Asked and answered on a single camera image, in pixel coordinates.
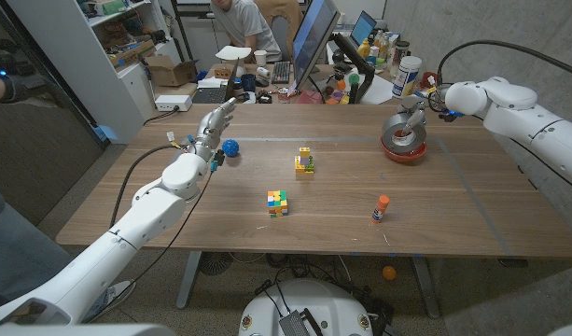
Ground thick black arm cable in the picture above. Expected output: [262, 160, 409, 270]
[108, 143, 180, 230]
[435, 39, 572, 88]

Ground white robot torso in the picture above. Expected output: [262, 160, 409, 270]
[238, 278, 375, 336]

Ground open cardboard box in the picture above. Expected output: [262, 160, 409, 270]
[145, 54, 200, 89]

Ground seated person grey shirt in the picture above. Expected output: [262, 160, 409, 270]
[209, 0, 283, 64]

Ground grey table leg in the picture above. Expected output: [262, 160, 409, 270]
[410, 256, 442, 320]
[175, 250, 203, 311]

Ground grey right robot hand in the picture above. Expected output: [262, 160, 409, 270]
[397, 92, 443, 138]

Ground white box device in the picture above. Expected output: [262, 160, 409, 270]
[154, 94, 194, 113]

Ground standing person in jeans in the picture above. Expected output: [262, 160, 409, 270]
[0, 184, 137, 323]

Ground white plate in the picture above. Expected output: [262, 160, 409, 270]
[215, 45, 253, 63]

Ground black computer monitor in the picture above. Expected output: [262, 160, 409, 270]
[292, 0, 342, 92]

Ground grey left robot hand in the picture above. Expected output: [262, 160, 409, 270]
[191, 96, 238, 161]

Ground laptop with blue screen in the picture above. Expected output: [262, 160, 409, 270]
[349, 10, 378, 49]

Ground yellow toy lego stack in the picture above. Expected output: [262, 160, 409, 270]
[294, 147, 315, 175]

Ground white shelf unit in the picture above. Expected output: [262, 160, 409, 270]
[5, 0, 184, 146]

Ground black floor fan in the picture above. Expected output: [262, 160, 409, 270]
[199, 251, 234, 277]

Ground tan office chair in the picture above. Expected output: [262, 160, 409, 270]
[253, 0, 300, 63]

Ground dark open laptop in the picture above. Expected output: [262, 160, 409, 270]
[190, 58, 241, 105]

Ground colourful puzzle cube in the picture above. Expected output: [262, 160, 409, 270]
[267, 189, 289, 219]

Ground white wipes canister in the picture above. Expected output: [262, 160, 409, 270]
[391, 55, 424, 100]

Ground red bowl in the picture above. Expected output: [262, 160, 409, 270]
[380, 130, 428, 164]

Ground orange glue stick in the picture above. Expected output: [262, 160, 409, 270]
[371, 194, 391, 225]

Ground black teleoperation glove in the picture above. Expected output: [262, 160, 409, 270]
[0, 39, 58, 105]

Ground grey duct tape roll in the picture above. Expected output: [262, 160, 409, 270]
[381, 113, 428, 156]

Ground black keyboard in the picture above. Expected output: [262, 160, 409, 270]
[271, 61, 292, 86]

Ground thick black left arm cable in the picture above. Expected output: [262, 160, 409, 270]
[108, 143, 180, 230]

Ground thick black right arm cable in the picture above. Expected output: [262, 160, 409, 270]
[435, 39, 572, 88]

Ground blue spiky ball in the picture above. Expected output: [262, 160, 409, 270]
[221, 138, 241, 158]

